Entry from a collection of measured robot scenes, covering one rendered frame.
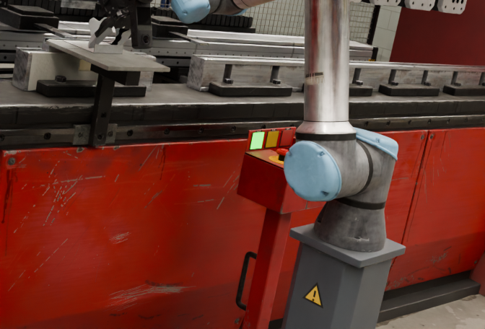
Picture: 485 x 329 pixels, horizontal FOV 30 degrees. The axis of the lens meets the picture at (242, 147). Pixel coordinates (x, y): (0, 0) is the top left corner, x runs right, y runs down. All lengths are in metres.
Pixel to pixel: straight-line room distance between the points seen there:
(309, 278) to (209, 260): 0.82
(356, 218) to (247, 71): 0.97
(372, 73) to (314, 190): 1.49
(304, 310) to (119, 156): 0.68
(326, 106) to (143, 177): 0.81
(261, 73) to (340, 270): 1.04
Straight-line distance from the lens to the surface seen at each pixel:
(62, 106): 2.17
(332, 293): 1.86
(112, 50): 2.20
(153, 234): 2.48
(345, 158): 1.71
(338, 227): 1.84
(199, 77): 2.58
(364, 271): 1.84
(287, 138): 2.51
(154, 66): 2.14
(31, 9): 2.48
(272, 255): 2.47
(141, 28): 2.10
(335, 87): 1.70
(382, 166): 1.81
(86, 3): 2.32
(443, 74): 3.50
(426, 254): 3.62
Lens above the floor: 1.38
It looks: 14 degrees down
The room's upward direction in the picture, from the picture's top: 11 degrees clockwise
